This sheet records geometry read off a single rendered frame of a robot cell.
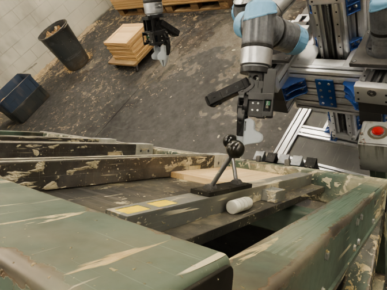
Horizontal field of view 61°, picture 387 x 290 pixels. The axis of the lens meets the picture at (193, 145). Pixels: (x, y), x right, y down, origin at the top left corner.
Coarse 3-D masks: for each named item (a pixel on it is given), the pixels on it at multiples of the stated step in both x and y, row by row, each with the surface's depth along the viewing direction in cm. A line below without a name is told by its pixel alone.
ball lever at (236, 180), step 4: (228, 136) 80; (232, 136) 80; (224, 140) 80; (228, 140) 79; (224, 144) 80; (232, 160) 80; (232, 164) 80; (232, 168) 80; (236, 172) 80; (236, 176) 80; (232, 180) 79; (236, 180) 79; (240, 180) 80; (236, 184) 78
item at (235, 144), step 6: (228, 144) 66; (234, 144) 65; (240, 144) 65; (228, 150) 66; (234, 150) 65; (240, 150) 65; (228, 156) 67; (234, 156) 65; (240, 156) 66; (228, 162) 67; (222, 168) 68; (216, 174) 69; (216, 180) 69; (204, 186) 69; (210, 186) 69; (216, 186) 70
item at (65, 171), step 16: (0, 160) 71; (16, 160) 73; (32, 160) 74; (48, 160) 76; (64, 160) 79; (80, 160) 83; (96, 160) 87; (112, 160) 91; (128, 160) 96; (144, 160) 101; (160, 160) 108; (176, 160) 115; (192, 160) 123; (208, 160) 132; (224, 160) 142; (0, 176) 67; (16, 176) 70; (32, 176) 73; (48, 176) 76; (64, 176) 79; (80, 176) 83; (96, 176) 87; (112, 176) 92; (128, 176) 97; (144, 176) 102; (160, 176) 108
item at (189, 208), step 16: (288, 176) 111; (304, 176) 117; (240, 192) 77; (256, 192) 84; (112, 208) 51; (160, 208) 54; (176, 208) 57; (192, 208) 61; (208, 208) 66; (224, 208) 71; (144, 224) 51; (160, 224) 54; (176, 224) 57
